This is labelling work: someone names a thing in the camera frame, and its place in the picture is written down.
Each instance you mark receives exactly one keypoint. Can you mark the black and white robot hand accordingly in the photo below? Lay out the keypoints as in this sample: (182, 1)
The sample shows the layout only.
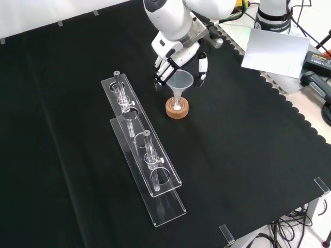
(181, 55)

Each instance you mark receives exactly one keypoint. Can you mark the clear plastic funnel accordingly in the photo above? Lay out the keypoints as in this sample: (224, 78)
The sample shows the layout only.
(179, 80)

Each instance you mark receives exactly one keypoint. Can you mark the round-bottom glass flask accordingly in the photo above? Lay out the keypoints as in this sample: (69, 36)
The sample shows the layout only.
(178, 106)

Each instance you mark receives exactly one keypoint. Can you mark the clear acrylic funnel stand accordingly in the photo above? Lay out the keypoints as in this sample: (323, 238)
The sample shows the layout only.
(144, 144)

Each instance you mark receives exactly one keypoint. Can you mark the pale grey board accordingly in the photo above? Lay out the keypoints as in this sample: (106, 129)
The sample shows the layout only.
(232, 31)

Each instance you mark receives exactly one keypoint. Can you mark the yellow stop button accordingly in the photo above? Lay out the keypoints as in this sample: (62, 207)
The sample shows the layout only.
(241, 3)

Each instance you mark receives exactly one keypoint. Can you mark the white card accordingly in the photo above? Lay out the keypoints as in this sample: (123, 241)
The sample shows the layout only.
(274, 53)

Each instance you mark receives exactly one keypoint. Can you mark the black power adapter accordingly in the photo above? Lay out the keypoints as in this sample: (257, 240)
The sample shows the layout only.
(319, 60)

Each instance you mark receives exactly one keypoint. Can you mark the black cloth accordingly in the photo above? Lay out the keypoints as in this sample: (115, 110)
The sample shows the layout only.
(77, 155)

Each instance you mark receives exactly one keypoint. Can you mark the clear cloth clip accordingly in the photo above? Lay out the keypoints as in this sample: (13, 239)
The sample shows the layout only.
(227, 233)
(322, 184)

